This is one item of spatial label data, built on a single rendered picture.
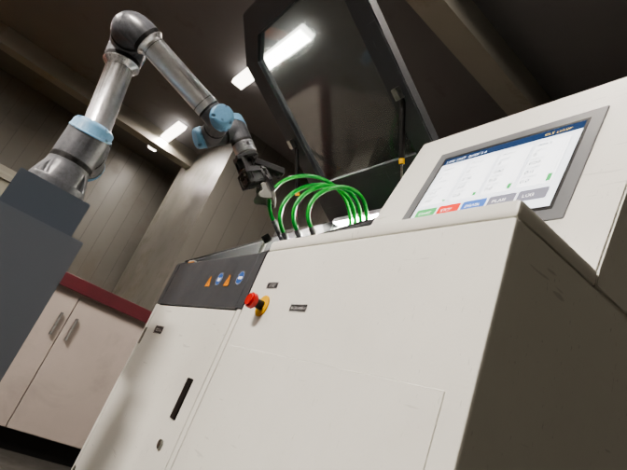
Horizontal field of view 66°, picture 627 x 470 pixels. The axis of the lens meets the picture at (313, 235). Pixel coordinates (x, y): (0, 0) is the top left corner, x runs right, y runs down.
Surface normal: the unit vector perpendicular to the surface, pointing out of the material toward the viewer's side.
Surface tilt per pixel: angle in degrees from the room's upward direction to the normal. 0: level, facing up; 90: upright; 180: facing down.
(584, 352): 90
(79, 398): 90
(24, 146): 90
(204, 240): 90
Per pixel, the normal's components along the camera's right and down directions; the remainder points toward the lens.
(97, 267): 0.58, -0.08
